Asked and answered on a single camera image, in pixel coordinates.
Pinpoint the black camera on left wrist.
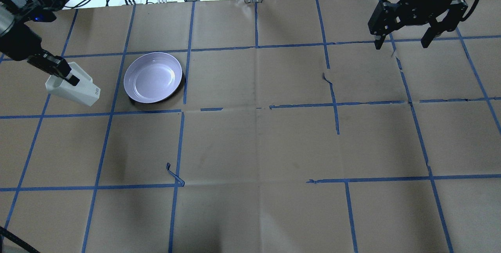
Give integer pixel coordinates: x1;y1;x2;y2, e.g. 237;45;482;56
15;0;57;23

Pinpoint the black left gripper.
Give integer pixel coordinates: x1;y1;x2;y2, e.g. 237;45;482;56
0;24;80;86

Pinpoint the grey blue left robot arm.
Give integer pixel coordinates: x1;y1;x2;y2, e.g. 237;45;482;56
0;0;80;86

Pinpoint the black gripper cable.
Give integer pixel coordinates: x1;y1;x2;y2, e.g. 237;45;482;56
0;226;40;253

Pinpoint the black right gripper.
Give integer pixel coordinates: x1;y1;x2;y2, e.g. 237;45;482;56
368;0;468;50

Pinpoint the lavender round plate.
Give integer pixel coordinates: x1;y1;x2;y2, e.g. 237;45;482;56
123;52;183;104

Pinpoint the white faceted mug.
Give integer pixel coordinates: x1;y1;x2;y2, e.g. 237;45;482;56
45;62;101;107

